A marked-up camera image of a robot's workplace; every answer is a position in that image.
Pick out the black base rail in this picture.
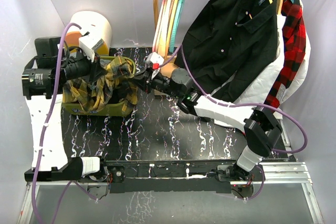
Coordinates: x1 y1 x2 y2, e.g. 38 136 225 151
80 159 265 194

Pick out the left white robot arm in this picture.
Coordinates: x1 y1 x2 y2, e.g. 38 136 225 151
22 37 109 182

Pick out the black hanging shirt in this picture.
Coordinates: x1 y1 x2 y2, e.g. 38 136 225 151
175 0 278 102

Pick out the teal plastic hanger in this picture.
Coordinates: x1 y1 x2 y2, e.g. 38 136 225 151
169 0 185 53

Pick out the cream round drawer box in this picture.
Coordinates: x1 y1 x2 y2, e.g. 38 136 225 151
65 10 112 56

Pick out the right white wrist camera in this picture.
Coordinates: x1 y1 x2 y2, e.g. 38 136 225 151
146 52 164 71

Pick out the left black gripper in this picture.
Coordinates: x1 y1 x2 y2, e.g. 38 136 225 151
58 46 108 85

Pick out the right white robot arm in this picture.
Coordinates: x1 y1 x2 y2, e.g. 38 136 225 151
131 68 282 180

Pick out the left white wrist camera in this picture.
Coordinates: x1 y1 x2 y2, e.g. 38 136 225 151
79 33 104 63

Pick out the olive green laundry bin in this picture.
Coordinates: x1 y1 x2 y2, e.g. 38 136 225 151
61 55 137 117

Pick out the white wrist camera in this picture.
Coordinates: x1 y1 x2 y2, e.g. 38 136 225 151
79 33 104 63
146 52 164 71

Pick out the white quilted jacket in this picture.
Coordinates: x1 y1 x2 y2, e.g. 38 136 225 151
214 0 312 132

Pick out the aluminium table frame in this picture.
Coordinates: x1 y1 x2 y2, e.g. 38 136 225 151
21 114 323 223

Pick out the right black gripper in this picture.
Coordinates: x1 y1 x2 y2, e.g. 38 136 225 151
129 67 182 99

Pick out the red plaid hanging shirt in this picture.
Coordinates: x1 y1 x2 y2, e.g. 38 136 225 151
265 0 310 108

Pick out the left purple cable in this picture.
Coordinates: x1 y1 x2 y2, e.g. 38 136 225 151
31 22 99 223

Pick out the cream plastic hanger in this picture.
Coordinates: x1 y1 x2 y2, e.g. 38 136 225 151
157 0 179 59

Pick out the yellow plaid shirt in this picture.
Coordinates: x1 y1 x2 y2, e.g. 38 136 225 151
62 55 139 113

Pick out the pink plastic hanger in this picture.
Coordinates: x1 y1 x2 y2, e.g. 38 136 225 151
152 0 167 52

